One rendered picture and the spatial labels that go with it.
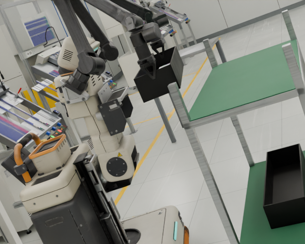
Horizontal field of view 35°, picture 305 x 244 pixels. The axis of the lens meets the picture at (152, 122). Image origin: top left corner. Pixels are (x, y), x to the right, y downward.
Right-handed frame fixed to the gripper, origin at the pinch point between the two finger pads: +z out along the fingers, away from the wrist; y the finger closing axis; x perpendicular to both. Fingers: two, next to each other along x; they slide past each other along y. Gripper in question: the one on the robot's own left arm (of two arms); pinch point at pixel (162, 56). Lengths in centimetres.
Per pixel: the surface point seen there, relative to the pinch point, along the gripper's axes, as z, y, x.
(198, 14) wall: 54, 882, -7
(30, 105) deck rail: 16, 156, 147
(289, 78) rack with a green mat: 15, -79, -50
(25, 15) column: -74, 453, 218
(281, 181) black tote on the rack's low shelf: 74, -35, -35
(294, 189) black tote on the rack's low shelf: 74, -47, -39
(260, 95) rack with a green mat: 15, -88, -38
